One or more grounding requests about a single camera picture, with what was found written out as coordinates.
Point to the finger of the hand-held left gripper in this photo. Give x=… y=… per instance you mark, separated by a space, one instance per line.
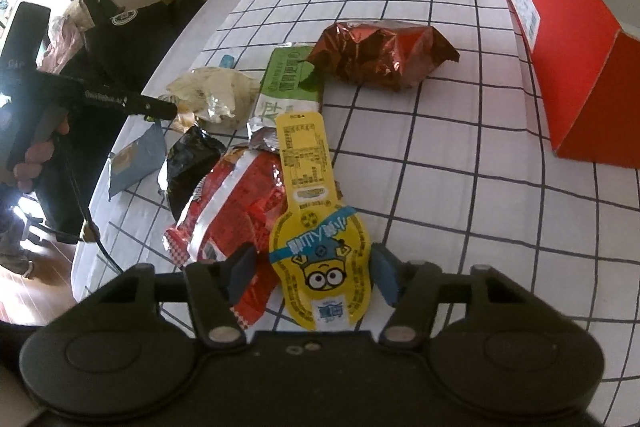
x=152 y=108

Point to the person's left hand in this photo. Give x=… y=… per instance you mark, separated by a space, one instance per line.
x=40 y=153

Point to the yellow cartoon jelly packet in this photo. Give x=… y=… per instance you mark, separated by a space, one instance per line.
x=300 y=157

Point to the blue-grey snack packet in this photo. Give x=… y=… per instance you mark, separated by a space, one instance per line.
x=135 y=162

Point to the black snack packet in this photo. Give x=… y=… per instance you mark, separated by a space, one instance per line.
x=190 y=162

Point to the small blue and white packet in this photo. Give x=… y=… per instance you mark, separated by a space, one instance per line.
x=228 y=60

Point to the dark red foil snack bag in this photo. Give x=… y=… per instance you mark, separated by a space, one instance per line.
x=380 y=52

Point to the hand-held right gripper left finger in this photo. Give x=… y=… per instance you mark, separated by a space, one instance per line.
x=244 y=272

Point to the beige cloth bag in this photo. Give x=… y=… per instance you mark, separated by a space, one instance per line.
x=80 y=9

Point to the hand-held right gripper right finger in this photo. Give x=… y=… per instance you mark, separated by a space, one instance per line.
x=386 y=274

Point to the person's black jacket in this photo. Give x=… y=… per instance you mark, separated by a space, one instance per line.
x=125 y=47

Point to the checked white tablecloth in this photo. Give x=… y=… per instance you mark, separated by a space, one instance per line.
x=450 y=132

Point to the red cardboard box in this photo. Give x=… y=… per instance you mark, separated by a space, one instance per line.
x=575 y=32

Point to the green snack packet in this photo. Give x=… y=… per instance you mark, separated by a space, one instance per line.
x=285 y=82

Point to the cream snack packet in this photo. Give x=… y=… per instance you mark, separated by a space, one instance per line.
x=215 y=89

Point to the red and silver snack packet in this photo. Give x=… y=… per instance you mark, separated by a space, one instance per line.
x=235 y=207

